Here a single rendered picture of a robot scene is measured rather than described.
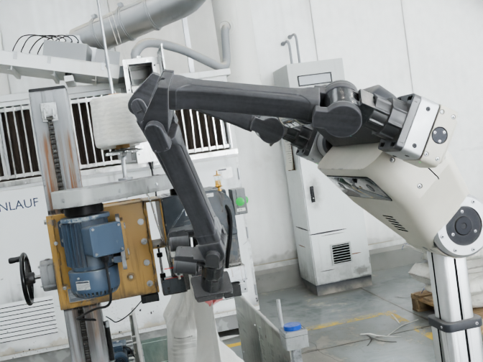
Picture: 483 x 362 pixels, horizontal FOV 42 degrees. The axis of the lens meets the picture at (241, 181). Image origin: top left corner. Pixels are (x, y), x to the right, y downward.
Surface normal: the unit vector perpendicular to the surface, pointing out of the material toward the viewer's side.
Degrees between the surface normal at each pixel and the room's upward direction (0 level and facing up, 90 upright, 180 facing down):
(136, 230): 90
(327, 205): 90
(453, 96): 90
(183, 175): 124
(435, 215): 115
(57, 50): 88
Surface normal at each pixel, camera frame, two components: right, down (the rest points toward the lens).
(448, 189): 0.58, 0.38
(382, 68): 0.21, 0.02
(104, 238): 0.60, -0.04
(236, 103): -0.07, 0.58
